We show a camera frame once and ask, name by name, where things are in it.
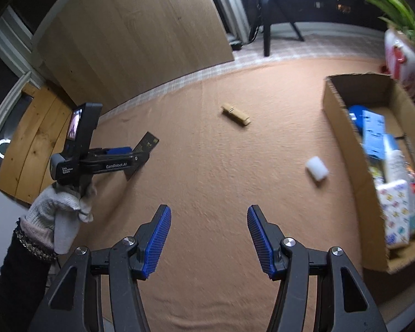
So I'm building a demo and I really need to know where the wooden headboard panel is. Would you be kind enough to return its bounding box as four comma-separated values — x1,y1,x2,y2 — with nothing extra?
36,0,233,111

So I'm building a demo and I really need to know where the pine wood board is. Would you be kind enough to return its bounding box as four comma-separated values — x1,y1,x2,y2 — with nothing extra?
0,82,72,204

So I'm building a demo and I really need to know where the wooden clothespin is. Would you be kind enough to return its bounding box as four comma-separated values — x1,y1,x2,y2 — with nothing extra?
221,103,251,126

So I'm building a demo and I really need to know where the white red plant pot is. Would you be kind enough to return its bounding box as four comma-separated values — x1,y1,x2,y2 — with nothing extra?
384,25,415,101

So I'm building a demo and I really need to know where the cardboard box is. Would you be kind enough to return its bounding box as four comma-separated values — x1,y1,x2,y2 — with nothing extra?
322,73,415,274

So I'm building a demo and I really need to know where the dark left sleeve forearm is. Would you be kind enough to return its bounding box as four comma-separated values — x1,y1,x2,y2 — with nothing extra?
0,226,56,331

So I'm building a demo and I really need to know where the left white gloved hand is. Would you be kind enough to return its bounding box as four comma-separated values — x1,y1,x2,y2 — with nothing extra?
20,183,97,255

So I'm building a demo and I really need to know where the patterned tissue pack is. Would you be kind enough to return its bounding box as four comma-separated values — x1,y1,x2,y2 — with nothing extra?
376,179,410,250

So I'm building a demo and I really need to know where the blue plastic card holder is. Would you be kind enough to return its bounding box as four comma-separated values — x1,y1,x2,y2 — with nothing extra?
363,110,385,160

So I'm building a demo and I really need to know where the black card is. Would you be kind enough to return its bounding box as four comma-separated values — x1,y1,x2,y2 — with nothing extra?
125,130,160,181

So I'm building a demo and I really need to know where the black tripod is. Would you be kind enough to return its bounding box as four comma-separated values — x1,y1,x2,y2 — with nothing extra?
247,0,305,58

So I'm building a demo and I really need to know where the white bottle blue cap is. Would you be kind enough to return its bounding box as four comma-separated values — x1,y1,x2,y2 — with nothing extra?
383,133,412,196

